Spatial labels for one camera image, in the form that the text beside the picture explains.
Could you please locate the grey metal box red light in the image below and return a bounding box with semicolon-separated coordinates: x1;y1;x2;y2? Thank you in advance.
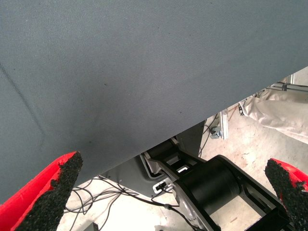
83;221;99;231

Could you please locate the thin dark metal rod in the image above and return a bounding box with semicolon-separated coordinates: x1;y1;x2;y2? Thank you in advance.
271;81;308;92

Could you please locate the dark grey table cloth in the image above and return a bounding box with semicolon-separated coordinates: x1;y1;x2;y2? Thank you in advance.
0;0;308;205

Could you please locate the beige cloth cover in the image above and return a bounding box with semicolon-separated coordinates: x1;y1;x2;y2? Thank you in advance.
245;90;308;145

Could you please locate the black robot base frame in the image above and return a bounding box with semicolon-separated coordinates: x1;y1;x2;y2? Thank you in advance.
141;137;296;231

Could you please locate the tangled thin black floor cable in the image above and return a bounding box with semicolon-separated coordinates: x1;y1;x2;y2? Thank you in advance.
64;177;154;231

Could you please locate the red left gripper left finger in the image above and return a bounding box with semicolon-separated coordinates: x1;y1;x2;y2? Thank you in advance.
0;151;83;231

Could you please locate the thin black frame cable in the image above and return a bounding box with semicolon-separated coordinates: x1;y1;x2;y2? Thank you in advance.
151;185;207;231

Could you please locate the dark grey metal panel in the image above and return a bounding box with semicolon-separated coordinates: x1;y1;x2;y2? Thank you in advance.
100;120;205;198

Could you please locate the thin black hanging cable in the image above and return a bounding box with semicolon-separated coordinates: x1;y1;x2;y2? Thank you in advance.
198;114;218;158

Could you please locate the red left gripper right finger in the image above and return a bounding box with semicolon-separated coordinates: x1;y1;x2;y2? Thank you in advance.
264;157;308;231

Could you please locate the grey metal corner bracket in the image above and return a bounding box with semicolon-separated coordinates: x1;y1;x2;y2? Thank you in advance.
210;127;222;140

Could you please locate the aluminium profile post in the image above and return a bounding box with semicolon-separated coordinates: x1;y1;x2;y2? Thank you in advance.
218;109;229;141

